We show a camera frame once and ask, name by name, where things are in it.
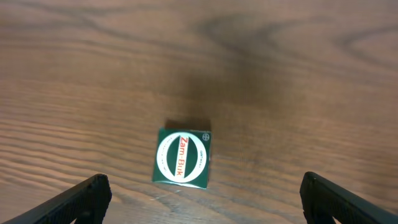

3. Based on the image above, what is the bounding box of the green Zam-Buk ointment box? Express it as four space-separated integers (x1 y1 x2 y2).
152 128 212 189

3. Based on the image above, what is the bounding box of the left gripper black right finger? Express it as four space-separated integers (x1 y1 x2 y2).
300 172 397 224

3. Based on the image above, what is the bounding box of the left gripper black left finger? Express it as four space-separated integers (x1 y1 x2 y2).
5 174 112 224

